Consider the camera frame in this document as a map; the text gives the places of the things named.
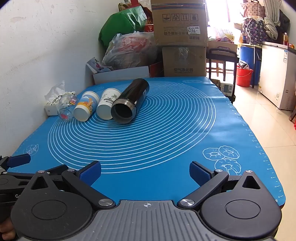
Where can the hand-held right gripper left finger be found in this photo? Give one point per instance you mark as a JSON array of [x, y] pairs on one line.
[[90, 172]]

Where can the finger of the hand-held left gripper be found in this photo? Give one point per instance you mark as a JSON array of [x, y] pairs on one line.
[[59, 169], [19, 160]]

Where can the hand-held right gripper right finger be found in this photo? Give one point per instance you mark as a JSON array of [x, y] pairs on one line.
[[198, 172]]

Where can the clear glass cup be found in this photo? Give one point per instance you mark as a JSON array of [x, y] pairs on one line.
[[66, 109]]

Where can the blue yellow cartoon cup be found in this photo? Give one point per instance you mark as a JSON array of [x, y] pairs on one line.
[[86, 107]]

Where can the white printed cup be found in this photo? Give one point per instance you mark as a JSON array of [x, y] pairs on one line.
[[107, 104]]

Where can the black thermos cup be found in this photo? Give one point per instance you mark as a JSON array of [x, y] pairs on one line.
[[134, 95]]

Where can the person's left hand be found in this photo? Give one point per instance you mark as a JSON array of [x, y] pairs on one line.
[[5, 229]]

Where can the blue silicone baking mat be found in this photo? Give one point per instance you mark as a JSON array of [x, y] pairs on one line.
[[161, 139]]

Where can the white tissue pack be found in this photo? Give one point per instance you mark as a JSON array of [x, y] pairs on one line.
[[52, 97]]

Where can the small white carton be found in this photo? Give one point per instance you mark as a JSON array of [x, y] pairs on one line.
[[226, 89]]

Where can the white flat box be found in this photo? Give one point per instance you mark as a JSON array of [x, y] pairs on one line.
[[120, 75]]

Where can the red plastic bucket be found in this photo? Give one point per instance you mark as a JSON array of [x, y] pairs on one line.
[[244, 78]]

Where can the small printed paper box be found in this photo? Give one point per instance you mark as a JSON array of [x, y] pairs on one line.
[[94, 64]]

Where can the small cardboard box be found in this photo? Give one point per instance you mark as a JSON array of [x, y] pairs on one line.
[[182, 62]]

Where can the red carton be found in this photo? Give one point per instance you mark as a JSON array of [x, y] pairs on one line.
[[156, 69]]

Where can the black white cloth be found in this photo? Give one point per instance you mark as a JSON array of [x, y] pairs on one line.
[[243, 64]]

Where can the white chest freezer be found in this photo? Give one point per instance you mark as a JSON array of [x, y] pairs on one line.
[[272, 76]]

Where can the dark wooden chair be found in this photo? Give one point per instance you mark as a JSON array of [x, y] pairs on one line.
[[222, 52]]

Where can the blue plastic barrel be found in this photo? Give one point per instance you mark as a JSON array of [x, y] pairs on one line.
[[248, 55]]

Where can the red filled plastic bag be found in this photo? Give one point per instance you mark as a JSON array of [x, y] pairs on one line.
[[131, 49]]

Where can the open cardboard box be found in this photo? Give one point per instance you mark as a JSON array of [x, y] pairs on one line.
[[225, 45]]

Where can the large cardboard box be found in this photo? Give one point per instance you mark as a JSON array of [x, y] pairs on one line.
[[178, 25]]

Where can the purple floral bag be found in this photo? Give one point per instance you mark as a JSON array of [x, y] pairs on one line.
[[254, 32]]

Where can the green plastic bag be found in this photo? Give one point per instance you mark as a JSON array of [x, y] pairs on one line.
[[120, 23]]

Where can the orange drink bottle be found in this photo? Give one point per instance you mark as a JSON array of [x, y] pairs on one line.
[[285, 39]]

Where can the grey hanging cloth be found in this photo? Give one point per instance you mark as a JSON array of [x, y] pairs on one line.
[[272, 20]]

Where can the pink checked bag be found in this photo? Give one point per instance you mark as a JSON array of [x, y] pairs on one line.
[[253, 9]]

